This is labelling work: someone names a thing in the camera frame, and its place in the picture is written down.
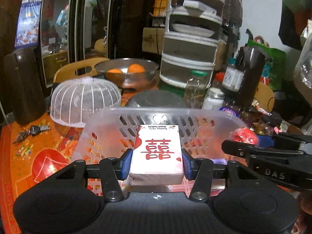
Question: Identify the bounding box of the brown thermos flask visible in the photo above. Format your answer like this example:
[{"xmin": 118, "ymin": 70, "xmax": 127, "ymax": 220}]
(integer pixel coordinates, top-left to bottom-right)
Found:
[{"xmin": 4, "ymin": 48, "xmax": 46, "ymax": 125}]

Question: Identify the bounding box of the orange fruit left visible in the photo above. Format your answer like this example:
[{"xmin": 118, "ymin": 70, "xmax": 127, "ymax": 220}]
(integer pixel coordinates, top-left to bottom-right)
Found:
[{"xmin": 107, "ymin": 69, "xmax": 123, "ymax": 74}]

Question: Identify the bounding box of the bunch of keys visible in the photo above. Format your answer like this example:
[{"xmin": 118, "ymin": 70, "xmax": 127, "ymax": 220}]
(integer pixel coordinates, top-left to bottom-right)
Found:
[{"xmin": 12, "ymin": 125, "xmax": 50, "ymax": 144}]

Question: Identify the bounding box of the wooden chair back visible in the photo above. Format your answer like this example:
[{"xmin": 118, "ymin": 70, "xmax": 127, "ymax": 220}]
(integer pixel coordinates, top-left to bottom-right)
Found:
[{"xmin": 53, "ymin": 57, "xmax": 109, "ymax": 83}]

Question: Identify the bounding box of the blue hanging calendar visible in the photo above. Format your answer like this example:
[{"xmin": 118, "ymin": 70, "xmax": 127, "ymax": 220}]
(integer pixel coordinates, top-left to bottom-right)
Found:
[{"xmin": 14, "ymin": 0, "xmax": 42, "ymax": 50}]

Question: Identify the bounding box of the white wedding cigarette box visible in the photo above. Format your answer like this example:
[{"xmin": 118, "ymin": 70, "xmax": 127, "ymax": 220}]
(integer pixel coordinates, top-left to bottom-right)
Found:
[{"xmin": 129, "ymin": 125, "xmax": 184, "ymax": 186}]

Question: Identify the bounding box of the hanging clear plastic bag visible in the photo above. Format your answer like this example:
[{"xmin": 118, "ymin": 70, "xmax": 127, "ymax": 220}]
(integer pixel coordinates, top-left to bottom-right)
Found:
[{"xmin": 292, "ymin": 26, "xmax": 312, "ymax": 108}]

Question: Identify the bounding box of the metal bowl with oranges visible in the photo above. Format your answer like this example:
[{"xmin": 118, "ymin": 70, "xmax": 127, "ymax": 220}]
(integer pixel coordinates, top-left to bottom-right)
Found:
[{"xmin": 95, "ymin": 58, "xmax": 159, "ymax": 89}]

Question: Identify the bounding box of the dark brown covered bundle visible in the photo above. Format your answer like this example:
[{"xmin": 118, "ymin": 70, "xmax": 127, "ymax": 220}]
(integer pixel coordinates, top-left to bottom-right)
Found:
[{"xmin": 223, "ymin": 0, "xmax": 243, "ymax": 27}]

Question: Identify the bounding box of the clear plastic basket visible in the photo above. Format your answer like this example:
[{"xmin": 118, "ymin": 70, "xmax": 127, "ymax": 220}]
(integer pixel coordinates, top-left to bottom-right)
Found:
[{"xmin": 72, "ymin": 107, "xmax": 245, "ymax": 194}]

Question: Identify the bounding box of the dark bottle white label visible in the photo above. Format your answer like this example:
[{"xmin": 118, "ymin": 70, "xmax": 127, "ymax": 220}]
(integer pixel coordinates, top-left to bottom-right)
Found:
[{"xmin": 222, "ymin": 58, "xmax": 244, "ymax": 92}]

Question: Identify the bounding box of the grey pot lid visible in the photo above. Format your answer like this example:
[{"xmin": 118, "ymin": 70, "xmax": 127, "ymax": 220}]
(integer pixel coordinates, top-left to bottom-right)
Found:
[{"xmin": 125, "ymin": 89, "xmax": 189, "ymax": 108}]

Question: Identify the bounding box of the white mesh food cover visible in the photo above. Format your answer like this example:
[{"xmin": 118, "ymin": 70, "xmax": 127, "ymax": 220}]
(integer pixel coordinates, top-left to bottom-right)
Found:
[{"xmin": 50, "ymin": 77, "xmax": 122, "ymax": 128}]

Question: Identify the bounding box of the orange fruit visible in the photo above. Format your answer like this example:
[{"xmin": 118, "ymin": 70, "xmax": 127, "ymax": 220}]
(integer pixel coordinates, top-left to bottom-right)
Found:
[
  {"xmin": 107, "ymin": 69, "xmax": 123, "ymax": 74},
  {"xmin": 127, "ymin": 63, "xmax": 145, "ymax": 74}
]

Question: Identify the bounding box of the dark wooden wardrobe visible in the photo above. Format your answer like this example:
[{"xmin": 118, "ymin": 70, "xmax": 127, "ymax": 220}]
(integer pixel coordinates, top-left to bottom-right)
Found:
[{"xmin": 0, "ymin": 0, "xmax": 169, "ymax": 113}]

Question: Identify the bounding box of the green shopping bag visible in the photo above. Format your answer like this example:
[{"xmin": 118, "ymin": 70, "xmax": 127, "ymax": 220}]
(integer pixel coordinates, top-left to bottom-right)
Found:
[{"xmin": 245, "ymin": 28, "xmax": 286, "ymax": 91}]

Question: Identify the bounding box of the glass jar green lid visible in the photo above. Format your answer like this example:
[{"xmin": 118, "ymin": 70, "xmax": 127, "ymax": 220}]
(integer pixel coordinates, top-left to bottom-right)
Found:
[{"xmin": 183, "ymin": 70, "xmax": 207, "ymax": 109}]

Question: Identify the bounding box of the orange fruit right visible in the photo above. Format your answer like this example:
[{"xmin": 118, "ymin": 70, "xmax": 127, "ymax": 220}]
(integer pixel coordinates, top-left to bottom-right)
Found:
[{"xmin": 127, "ymin": 63, "xmax": 145, "ymax": 74}]

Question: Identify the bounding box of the red ball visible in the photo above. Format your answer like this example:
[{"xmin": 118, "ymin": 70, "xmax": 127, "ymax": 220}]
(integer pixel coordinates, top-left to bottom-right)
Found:
[{"xmin": 230, "ymin": 127, "xmax": 259, "ymax": 145}]

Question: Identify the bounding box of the tiered mesh food cabinet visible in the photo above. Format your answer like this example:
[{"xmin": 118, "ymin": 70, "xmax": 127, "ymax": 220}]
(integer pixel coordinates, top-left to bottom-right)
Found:
[{"xmin": 160, "ymin": 0, "xmax": 225, "ymax": 88}]

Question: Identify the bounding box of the white lid jar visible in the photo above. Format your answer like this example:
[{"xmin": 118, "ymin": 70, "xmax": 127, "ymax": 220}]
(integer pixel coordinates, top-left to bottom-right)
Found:
[{"xmin": 202, "ymin": 87, "xmax": 225, "ymax": 110}]

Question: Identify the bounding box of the glass jar blue lid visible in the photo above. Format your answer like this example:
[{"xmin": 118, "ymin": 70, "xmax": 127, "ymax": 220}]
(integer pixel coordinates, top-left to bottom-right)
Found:
[{"xmin": 219, "ymin": 107, "xmax": 239, "ymax": 117}]

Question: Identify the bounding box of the black bag with funnel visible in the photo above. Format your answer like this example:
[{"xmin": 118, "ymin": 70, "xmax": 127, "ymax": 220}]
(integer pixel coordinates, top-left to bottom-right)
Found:
[{"xmin": 235, "ymin": 46, "xmax": 272, "ymax": 107}]

